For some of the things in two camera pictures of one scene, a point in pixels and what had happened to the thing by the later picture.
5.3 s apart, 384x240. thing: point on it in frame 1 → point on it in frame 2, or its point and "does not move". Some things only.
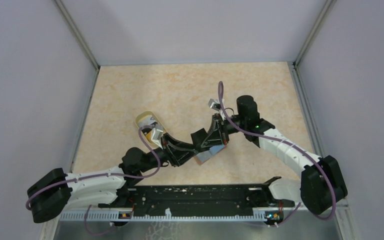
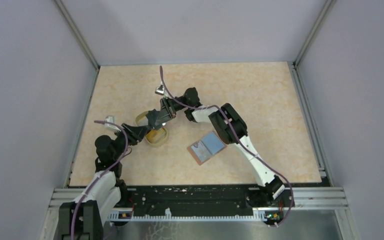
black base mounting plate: x=257 y=197 does not move
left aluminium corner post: x=75 y=31 does not move
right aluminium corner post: x=325 y=8 does not move
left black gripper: x=177 y=152 → x=135 y=134
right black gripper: x=218 y=133 → x=167 y=112
